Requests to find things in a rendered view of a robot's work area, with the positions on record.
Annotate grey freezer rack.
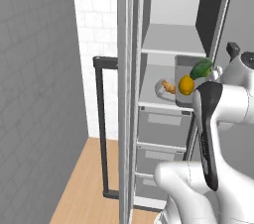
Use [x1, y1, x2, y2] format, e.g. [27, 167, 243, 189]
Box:
[141, 23, 208, 58]
[137, 63, 196, 113]

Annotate grey fridge freezer cabinet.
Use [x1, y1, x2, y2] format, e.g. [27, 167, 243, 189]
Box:
[131, 0, 240, 213]

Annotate clear vegetable container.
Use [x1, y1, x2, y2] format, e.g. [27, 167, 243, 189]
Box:
[174, 55, 216, 109]

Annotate black freezer door handle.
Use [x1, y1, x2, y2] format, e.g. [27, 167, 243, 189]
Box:
[92, 56, 120, 200]

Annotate grey freezer door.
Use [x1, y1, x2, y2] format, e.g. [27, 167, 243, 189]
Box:
[116, 0, 145, 224]

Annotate green broccoli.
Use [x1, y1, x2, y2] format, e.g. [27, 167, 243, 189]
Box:
[190, 56, 214, 81]

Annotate grey fridge door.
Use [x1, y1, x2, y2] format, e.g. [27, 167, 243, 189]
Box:
[211, 0, 254, 70]

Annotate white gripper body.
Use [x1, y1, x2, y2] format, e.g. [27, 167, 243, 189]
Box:
[211, 65, 224, 83]

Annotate clear meat container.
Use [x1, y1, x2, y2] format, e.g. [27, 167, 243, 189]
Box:
[154, 77, 179, 103]

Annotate grey freezer drawer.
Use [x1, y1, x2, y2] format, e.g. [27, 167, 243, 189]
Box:
[136, 105, 195, 152]
[134, 141, 189, 178]
[133, 171, 168, 210]

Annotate yellow lemon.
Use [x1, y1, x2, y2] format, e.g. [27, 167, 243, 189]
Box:
[178, 74, 195, 97]

